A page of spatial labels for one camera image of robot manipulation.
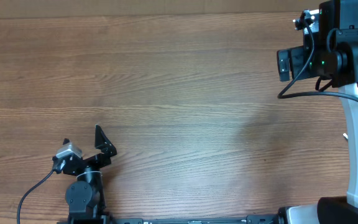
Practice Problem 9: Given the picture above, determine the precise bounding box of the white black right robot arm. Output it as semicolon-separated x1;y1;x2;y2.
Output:
258;0;358;223

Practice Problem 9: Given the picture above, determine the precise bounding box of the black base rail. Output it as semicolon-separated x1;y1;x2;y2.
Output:
58;215;278;224

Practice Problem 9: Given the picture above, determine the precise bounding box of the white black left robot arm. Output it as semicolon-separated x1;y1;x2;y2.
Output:
52;124;117;224

